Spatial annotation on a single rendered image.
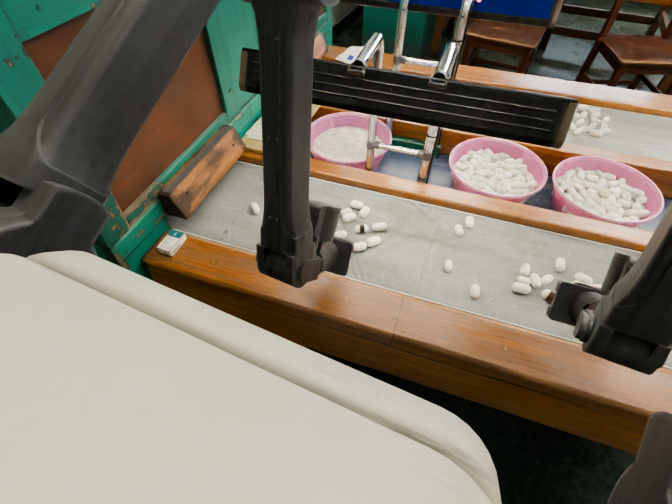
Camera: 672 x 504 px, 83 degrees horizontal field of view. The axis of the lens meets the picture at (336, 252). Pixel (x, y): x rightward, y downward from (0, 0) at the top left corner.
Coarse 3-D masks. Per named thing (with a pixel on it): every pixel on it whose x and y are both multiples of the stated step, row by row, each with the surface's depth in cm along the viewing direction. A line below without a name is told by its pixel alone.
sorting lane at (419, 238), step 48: (240, 192) 103; (336, 192) 103; (240, 240) 92; (384, 240) 92; (432, 240) 92; (480, 240) 92; (528, 240) 92; (576, 240) 92; (384, 288) 83; (432, 288) 83; (480, 288) 83
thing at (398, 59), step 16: (400, 0) 95; (464, 0) 92; (400, 16) 97; (464, 16) 92; (400, 32) 100; (400, 48) 103; (400, 64) 106; (416, 64) 105; (432, 64) 103; (400, 144) 124; (416, 144) 122
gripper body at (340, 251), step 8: (336, 240) 71; (328, 248) 67; (336, 248) 71; (344, 248) 71; (352, 248) 71; (336, 256) 70; (344, 256) 71; (336, 264) 72; (344, 264) 72; (336, 272) 72; (344, 272) 72
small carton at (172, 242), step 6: (168, 234) 87; (174, 234) 87; (180, 234) 87; (162, 240) 86; (168, 240) 86; (174, 240) 86; (180, 240) 87; (162, 246) 85; (168, 246) 85; (174, 246) 85; (180, 246) 88; (162, 252) 86; (168, 252) 85; (174, 252) 86
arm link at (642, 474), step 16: (656, 416) 17; (656, 432) 17; (640, 448) 18; (656, 448) 16; (640, 464) 17; (656, 464) 16; (624, 480) 18; (640, 480) 17; (656, 480) 15; (624, 496) 18; (640, 496) 16; (656, 496) 15
